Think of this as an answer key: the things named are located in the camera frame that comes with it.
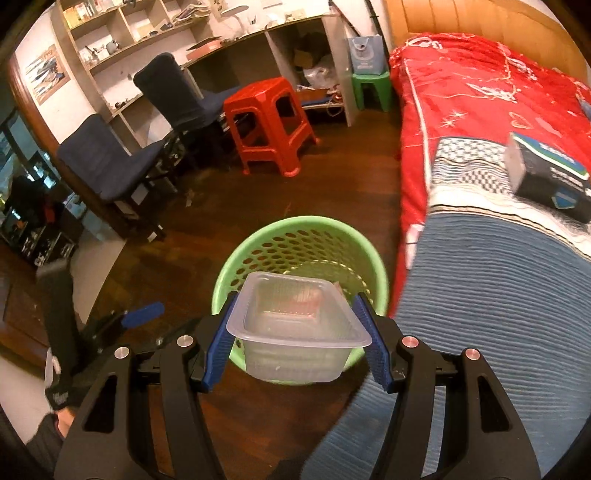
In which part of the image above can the green plastic waste basket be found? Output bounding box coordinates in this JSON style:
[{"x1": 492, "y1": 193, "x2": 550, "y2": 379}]
[{"x1": 211, "y1": 215, "x2": 389, "y2": 386}]

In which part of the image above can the dark blue carton box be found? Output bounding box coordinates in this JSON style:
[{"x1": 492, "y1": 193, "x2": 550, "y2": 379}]
[{"x1": 504, "y1": 132, "x2": 591, "y2": 223}]

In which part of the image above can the green plastic stool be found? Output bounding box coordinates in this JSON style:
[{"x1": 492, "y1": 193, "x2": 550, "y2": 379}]
[{"x1": 352, "y1": 70, "x2": 393, "y2": 112}]

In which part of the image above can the landscape wall poster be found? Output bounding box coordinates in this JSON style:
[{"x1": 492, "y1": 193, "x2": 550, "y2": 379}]
[{"x1": 25, "y1": 44, "x2": 71, "y2": 106}]

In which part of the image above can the white plastic bag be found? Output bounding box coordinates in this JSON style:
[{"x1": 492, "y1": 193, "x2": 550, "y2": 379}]
[{"x1": 302, "y1": 65, "x2": 335, "y2": 88}]

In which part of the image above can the wooden bookshelf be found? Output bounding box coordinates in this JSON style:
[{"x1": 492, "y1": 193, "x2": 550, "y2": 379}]
[{"x1": 51, "y1": 0, "x2": 218, "y2": 153}]

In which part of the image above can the dark blue chair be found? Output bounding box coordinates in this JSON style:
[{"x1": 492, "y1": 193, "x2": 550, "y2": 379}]
[
  {"x1": 58, "y1": 114, "x2": 174, "y2": 241},
  {"x1": 134, "y1": 52, "x2": 241, "y2": 139}
]

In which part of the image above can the wooden desk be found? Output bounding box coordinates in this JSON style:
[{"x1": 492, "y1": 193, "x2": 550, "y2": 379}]
[{"x1": 180, "y1": 13, "x2": 354, "y2": 127}]

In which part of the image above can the white desk lamp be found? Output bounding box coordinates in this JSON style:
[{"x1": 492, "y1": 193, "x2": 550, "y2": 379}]
[{"x1": 222, "y1": 4, "x2": 252, "y2": 28}]

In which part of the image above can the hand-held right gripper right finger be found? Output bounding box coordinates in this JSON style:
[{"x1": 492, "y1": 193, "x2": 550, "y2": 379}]
[{"x1": 353, "y1": 292, "x2": 542, "y2": 480}]

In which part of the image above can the light blue paper bag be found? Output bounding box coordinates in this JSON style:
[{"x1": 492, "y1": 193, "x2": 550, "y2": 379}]
[{"x1": 348, "y1": 34, "x2": 386, "y2": 76}]

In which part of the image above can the wooden bed headboard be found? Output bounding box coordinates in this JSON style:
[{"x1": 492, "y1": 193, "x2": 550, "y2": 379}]
[{"x1": 383, "y1": 0, "x2": 587, "y2": 81}]

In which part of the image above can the small cardboard box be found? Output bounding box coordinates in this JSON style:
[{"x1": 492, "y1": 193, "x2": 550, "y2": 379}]
[{"x1": 293, "y1": 46, "x2": 319, "y2": 70}]

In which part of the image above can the red flat box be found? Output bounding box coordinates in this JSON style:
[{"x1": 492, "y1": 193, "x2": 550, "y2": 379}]
[{"x1": 187, "y1": 39, "x2": 222, "y2": 58}]

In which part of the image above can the deep clear plastic tray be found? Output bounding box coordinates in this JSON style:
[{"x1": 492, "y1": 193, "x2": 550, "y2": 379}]
[{"x1": 225, "y1": 271, "x2": 374, "y2": 384}]

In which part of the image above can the red long stick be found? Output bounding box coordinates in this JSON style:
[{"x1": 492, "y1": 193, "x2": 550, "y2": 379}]
[{"x1": 330, "y1": 0, "x2": 358, "y2": 35}]

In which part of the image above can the black long stick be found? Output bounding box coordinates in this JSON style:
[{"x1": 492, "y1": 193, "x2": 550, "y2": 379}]
[{"x1": 365, "y1": 0, "x2": 384, "y2": 38}]

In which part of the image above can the person's left forearm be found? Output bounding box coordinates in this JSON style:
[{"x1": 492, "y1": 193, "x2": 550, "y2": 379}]
[{"x1": 25, "y1": 408, "x2": 77, "y2": 472}]

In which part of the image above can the red patterned bedspread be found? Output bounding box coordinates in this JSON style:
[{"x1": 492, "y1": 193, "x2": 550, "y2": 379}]
[{"x1": 389, "y1": 32, "x2": 591, "y2": 271}]

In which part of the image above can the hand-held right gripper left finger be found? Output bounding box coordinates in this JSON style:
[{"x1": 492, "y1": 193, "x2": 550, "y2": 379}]
[{"x1": 54, "y1": 292, "x2": 242, "y2": 480}]

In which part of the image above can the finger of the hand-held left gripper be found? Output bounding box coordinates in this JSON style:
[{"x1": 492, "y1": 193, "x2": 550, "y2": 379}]
[{"x1": 83, "y1": 301, "x2": 166, "y2": 361}]

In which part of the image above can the red plastic stool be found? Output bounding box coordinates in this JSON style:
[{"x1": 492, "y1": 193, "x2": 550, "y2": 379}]
[{"x1": 223, "y1": 77, "x2": 319, "y2": 178}]

